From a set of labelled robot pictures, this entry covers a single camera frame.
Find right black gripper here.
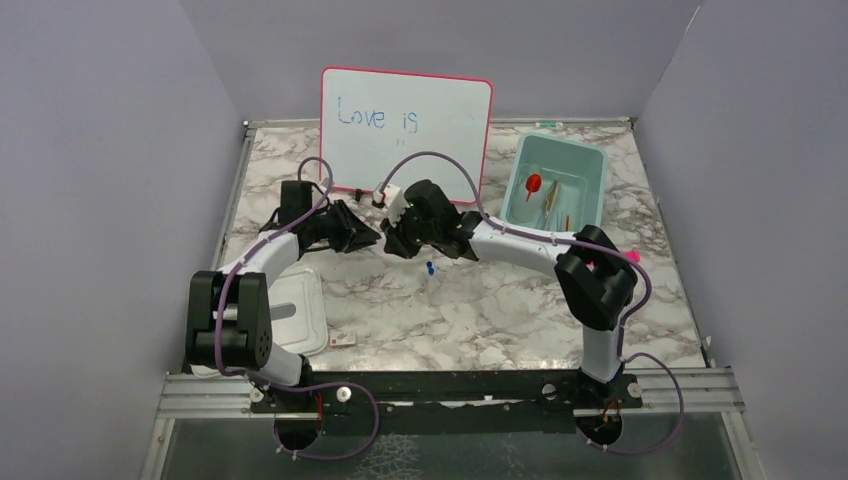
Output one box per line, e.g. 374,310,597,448
379,205,439,261

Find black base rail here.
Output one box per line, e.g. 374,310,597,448
250,370,643,436

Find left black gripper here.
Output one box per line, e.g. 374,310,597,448
304,198,380,252

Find pink highlighter marker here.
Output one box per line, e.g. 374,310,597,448
624,250,641,262

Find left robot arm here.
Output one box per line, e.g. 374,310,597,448
185,180,380,411

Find teal plastic bin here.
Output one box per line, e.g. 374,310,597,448
499,133,609,232

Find white plastic container lid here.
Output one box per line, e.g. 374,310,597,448
268,266,329,357

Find clear plastic test tube rack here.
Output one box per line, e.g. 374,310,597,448
408,266,444,309

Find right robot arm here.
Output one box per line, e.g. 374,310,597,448
372,180,638,407

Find red capped squeeze bottle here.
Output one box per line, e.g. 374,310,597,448
525,173,543,202

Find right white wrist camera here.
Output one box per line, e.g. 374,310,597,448
372,183,408,226

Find small white label card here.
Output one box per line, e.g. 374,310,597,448
329,331,357,348

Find pink framed whiteboard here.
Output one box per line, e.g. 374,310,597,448
319,67,494,205

